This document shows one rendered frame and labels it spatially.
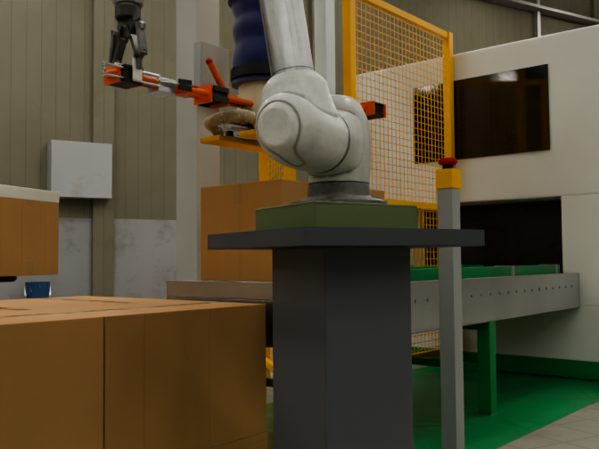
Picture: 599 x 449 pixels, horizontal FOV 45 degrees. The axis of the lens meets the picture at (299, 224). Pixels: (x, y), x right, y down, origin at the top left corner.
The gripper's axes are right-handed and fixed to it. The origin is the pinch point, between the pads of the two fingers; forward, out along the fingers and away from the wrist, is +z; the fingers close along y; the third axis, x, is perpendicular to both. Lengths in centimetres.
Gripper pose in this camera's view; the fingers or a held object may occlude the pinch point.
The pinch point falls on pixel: (127, 75)
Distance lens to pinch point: 222.1
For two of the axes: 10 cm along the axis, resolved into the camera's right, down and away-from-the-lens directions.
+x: -6.4, -0.3, -7.7
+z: 0.1, 10.0, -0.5
